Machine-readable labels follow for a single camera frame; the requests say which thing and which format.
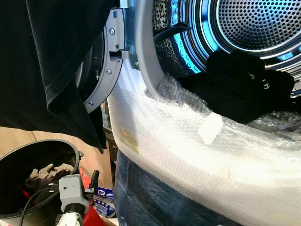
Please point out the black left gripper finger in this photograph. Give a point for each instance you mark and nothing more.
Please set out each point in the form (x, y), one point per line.
(94, 180)

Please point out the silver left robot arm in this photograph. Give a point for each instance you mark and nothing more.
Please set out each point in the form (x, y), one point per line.
(71, 217)

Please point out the washing machine with steel drum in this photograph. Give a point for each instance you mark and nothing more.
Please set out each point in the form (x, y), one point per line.
(258, 23)

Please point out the blue white printed package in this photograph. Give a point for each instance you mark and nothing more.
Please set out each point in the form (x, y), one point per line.
(103, 202)

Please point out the red plastic container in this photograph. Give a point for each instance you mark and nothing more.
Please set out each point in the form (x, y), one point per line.
(94, 217)

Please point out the grey beige crumpled cloth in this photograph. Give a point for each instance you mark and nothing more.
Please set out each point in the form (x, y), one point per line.
(49, 170)

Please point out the black round laundry bucket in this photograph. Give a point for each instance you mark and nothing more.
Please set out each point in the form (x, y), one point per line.
(11, 165)

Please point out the clear bubble wrap sheet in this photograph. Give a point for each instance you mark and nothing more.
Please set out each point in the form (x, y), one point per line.
(188, 160)

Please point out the white tape piece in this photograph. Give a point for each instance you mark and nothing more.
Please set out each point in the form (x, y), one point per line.
(210, 128)

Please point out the grey round washer door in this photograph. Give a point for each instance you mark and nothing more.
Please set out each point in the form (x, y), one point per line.
(111, 52)

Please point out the black hanging garment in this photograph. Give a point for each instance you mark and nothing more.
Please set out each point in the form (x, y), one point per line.
(47, 56)

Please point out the dark drum lifter paddle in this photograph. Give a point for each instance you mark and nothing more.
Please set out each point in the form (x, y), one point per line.
(169, 32)

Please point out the black garment with small logo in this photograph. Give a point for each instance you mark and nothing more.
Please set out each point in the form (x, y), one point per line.
(235, 89)

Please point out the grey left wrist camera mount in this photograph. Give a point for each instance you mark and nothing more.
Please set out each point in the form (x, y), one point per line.
(73, 190)

